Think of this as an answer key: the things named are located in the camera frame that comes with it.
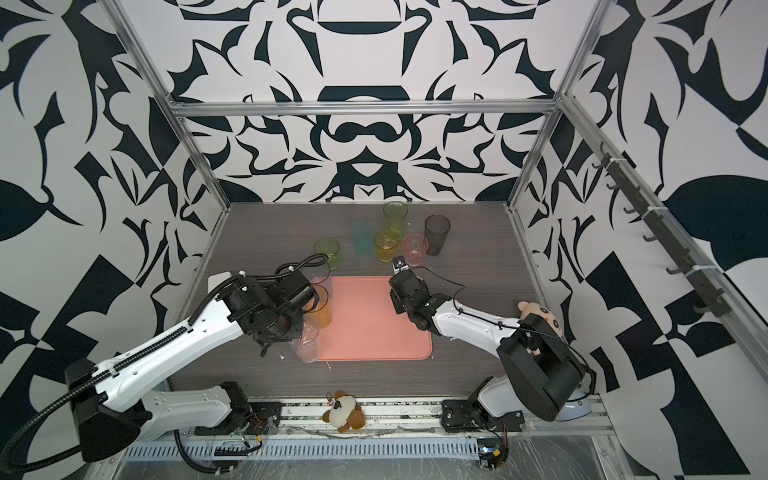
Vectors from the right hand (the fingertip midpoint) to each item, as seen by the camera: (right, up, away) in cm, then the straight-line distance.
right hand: (405, 285), depth 89 cm
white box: (-58, +1, +5) cm, 58 cm away
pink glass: (+4, +11, +13) cm, 17 cm away
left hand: (-27, -7, -16) cm, 32 cm away
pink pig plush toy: (+35, -6, -2) cm, 36 cm away
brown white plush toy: (-16, -28, -16) cm, 36 cm away
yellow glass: (-5, +12, +15) cm, 20 cm away
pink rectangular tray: (-12, -12, 0) cm, 17 cm away
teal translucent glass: (-13, +15, +18) cm, 27 cm away
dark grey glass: (+10, +17, +7) cm, 21 cm away
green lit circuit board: (+19, -36, -18) cm, 45 cm away
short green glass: (-24, +11, +9) cm, 28 cm away
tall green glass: (-3, +22, +10) cm, 25 cm away
